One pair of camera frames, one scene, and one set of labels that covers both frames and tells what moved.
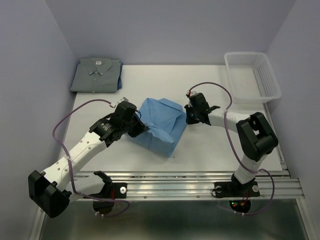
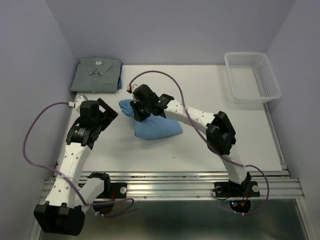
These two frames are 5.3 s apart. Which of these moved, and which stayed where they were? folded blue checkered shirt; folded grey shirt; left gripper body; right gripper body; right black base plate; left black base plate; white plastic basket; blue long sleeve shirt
Moved: blue long sleeve shirt; left gripper body; right gripper body
Stayed: folded blue checkered shirt; white plastic basket; right black base plate; folded grey shirt; left black base plate
